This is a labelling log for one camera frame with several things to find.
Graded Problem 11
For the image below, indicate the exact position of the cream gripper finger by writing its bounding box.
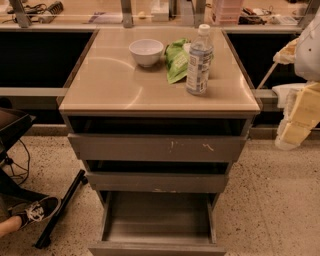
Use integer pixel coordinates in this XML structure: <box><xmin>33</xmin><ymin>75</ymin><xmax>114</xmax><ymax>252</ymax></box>
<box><xmin>275</xmin><ymin>82</ymin><xmax>320</xmax><ymax>150</ymax></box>
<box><xmin>273</xmin><ymin>39</ymin><xmax>298</xmax><ymax>65</ymax></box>

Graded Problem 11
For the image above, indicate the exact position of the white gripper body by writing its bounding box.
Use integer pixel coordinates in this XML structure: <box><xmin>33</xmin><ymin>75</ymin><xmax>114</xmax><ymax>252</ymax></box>
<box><xmin>294</xmin><ymin>10</ymin><xmax>320</xmax><ymax>82</ymax></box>

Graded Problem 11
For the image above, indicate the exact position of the blue plastic water bottle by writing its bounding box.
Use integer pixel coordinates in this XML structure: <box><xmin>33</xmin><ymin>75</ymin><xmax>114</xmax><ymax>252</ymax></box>
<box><xmin>186</xmin><ymin>24</ymin><xmax>213</xmax><ymax>95</ymax></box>

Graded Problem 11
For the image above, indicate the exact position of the white robot shoulder plate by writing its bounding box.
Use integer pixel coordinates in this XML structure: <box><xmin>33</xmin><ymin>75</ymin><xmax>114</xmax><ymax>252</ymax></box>
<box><xmin>272</xmin><ymin>83</ymin><xmax>305</xmax><ymax>109</ymax></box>

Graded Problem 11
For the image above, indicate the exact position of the top grey drawer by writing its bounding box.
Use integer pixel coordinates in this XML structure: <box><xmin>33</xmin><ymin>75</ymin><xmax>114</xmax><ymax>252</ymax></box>
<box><xmin>69</xmin><ymin>117</ymin><xmax>247</xmax><ymax>162</ymax></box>

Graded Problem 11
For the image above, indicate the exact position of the grey drawer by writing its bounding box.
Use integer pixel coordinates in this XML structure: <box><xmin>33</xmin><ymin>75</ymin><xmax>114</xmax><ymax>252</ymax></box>
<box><xmin>89</xmin><ymin>192</ymin><xmax>225</xmax><ymax>256</ymax></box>
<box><xmin>69</xmin><ymin>117</ymin><xmax>247</xmax><ymax>162</ymax></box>
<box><xmin>83</xmin><ymin>160</ymin><xmax>230</xmax><ymax>193</ymax></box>

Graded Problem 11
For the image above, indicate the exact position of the grey drawer cabinet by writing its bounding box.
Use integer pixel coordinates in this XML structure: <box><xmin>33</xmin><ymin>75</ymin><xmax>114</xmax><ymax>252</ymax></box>
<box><xmin>58</xmin><ymin>26</ymin><xmax>262</xmax><ymax>256</ymax></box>

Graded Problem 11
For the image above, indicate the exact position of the bottom grey drawer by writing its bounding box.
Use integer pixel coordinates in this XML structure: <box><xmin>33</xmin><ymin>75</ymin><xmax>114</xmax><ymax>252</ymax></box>
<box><xmin>89</xmin><ymin>192</ymin><xmax>225</xmax><ymax>256</ymax></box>

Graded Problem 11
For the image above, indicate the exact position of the middle grey drawer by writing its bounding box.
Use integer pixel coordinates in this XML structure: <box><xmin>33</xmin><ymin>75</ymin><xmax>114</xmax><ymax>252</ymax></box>
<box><xmin>83</xmin><ymin>160</ymin><xmax>230</xmax><ymax>193</ymax></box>

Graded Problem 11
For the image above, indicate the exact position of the pink stacked storage box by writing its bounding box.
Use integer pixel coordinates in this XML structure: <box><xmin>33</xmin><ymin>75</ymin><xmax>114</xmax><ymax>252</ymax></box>
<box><xmin>211</xmin><ymin>0</ymin><xmax>244</xmax><ymax>25</ymax></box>

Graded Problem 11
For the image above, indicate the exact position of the green snack bag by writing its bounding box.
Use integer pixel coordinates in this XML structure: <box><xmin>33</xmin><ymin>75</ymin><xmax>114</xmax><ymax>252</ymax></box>
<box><xmin>165</xmin><ymin>38</ymin><xmax>190</xmax><ymax>84</ymax></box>

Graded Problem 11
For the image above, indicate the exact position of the white tissue box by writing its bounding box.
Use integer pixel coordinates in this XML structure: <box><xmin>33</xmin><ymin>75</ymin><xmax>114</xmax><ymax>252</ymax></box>
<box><xmin>151</xmin><ymin>0</ymin><xmax>169</xmax><ymax>22</ymax></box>

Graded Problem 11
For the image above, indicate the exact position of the white ceramic bowl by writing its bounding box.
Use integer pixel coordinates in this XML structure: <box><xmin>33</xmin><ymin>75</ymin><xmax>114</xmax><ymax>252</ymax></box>
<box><xmin>129</xmin><ymin>39</ymin><xmax>164</xmax><ymax>67</ymax></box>

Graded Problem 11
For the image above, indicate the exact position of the black chair seat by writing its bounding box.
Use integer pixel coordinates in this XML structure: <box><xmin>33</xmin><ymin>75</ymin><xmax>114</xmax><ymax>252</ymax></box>
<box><xmin>0</xmin><ymin>108</ymin><xmax>36</xmax><ymax>161</ymax></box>

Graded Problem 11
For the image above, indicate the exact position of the black and white sneaker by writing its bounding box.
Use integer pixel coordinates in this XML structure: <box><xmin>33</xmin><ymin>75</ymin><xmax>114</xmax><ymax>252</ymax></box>
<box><xmin>10</xmin><ymin>196</ymin><xmax>61</xmax><ymax>230</ymax></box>

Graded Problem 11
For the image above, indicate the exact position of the black chair base leg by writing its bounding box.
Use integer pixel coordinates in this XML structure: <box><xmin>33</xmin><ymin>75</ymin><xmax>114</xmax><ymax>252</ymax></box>
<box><xmin>34</xmin><ymin>169</ymin><xmax>88</xmax><ymax>249</ymax></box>

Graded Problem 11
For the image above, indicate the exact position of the person's bare leg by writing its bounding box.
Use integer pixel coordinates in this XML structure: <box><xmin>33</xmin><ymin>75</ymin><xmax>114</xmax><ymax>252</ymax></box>
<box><xmin>0</xmin><ymin>216</ymin><xmax>22</xmax><ymax>238</ymax></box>

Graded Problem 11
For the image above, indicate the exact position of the black floor cable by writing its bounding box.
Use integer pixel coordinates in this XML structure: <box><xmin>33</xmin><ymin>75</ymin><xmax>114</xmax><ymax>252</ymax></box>
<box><xmin>3</xmin><ymin>138</ymin><xmax>32</xmax><ymax>186</ymax></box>

